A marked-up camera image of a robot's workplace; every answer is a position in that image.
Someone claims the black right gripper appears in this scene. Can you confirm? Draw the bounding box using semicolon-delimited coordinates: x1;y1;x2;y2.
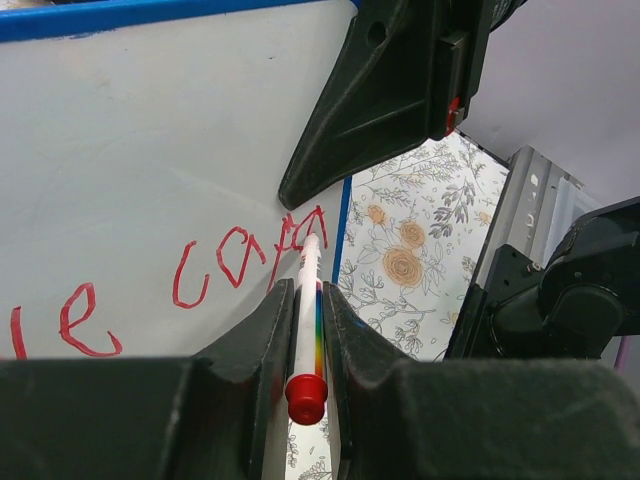
278;0;527;210

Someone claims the blue framed whiteboard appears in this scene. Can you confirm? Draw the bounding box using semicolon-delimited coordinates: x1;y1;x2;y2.
1;1;358;360

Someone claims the aluminium front rail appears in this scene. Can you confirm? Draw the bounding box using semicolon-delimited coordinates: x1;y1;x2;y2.
474;146;601;286

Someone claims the red white marker pen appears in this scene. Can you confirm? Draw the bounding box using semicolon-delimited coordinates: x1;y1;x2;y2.
285;233;328;426

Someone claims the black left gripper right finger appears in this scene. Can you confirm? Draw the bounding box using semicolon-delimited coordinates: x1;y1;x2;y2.
323;283;639;479

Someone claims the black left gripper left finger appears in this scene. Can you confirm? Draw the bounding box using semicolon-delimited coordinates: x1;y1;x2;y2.
1;279;295;479

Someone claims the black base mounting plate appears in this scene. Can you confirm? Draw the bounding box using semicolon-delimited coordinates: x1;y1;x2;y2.
444;244;544;360

